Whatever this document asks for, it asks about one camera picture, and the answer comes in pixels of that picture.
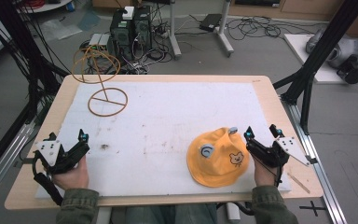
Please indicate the white cylinder under table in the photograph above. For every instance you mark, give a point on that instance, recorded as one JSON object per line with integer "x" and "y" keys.
{"x": 233, "y": 213}

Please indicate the black computer tower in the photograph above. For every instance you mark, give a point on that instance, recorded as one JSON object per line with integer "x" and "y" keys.
{"x": 143, "y": 29}
{"x": 121, "y": 35}

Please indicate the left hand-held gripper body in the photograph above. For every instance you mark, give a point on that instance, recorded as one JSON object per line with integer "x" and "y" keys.
{"x": 70, "y": 157}

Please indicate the white foam mat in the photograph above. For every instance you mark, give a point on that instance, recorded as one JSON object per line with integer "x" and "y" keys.
{"x": 161, "y": 140}

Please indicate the grey metal table stand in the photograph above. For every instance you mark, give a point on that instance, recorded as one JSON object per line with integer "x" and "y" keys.
{"x": 223, "y": 34}

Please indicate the white floor platform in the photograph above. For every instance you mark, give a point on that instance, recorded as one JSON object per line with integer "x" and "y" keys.
{"x": 301, "y": 53}

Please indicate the person's left hand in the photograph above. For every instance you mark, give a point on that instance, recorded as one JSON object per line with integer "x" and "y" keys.
{"x": 74, "y": 179}

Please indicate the grey robot shell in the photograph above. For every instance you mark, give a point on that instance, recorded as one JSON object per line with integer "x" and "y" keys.
{"x": 343, "y": 49}

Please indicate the black device on platform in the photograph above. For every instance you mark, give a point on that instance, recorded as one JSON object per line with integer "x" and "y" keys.
{"x": 352, "y": 70}

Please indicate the white table leg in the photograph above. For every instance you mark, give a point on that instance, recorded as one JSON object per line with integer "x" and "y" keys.
{"x": 104, "y": 215}

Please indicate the flat black box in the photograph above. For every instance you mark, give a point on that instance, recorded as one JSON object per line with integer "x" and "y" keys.
{"x": 210, "y": 22}

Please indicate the white flat device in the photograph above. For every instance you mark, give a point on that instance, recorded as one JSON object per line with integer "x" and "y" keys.
{"x": 99, "y": 39}

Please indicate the person's legs in jeans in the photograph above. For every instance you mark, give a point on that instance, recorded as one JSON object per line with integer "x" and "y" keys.
{"x": 171, "y": 214}

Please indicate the small white box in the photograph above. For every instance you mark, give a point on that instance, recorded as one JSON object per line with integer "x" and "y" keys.
{"x": 128, "y": 13}

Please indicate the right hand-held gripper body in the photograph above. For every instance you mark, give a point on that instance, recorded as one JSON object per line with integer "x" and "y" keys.
{"x": 265, "y": 154}

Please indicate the black metal frame post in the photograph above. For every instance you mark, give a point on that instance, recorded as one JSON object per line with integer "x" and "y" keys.
{"x": 317, "y": 59}
{"x": 24, "y": 46}

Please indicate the yellow bucket hat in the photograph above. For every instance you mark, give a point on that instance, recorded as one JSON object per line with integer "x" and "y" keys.
{"x": 217, "y": 165}

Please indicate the thin wooden stick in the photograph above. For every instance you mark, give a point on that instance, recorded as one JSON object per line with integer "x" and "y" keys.
{"x": 299, "y": 183}

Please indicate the black tape cross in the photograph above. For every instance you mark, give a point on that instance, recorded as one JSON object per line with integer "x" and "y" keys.
{"x": 313, "y": 208}

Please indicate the aluminium rail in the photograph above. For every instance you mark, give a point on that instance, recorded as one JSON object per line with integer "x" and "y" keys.
{"x": 317, "y": 161}
{"x": 3, "y": 158}

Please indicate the person's right hand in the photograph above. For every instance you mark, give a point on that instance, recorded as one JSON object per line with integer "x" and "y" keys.
{"x": 265, "y": 175}

